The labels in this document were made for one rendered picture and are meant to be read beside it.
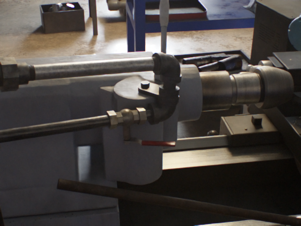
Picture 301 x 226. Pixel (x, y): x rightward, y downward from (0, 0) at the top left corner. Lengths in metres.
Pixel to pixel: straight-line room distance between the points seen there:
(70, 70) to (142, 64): 0.11
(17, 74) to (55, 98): 0.20
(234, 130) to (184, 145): 0.14
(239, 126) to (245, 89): 0.34
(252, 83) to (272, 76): 0.04
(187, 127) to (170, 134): 2.08
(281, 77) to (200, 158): 0.34
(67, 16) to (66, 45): 0.40
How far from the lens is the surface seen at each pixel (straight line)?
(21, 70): 0.63
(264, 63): 1.24
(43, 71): 0.64
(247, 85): 0.92
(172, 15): 2.74
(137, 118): 0.73
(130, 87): 0.78
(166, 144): 0.75
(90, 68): 0.66
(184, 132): 2.88
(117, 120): 0.71
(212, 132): 1.59
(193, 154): 1.19
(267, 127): 1.26
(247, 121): 1.27
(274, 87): 0.93
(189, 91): 0.86
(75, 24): 4.65
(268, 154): 1.22
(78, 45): 4.30
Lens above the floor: 1.50
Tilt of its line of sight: 29 degrees down
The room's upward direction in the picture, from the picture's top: straight up
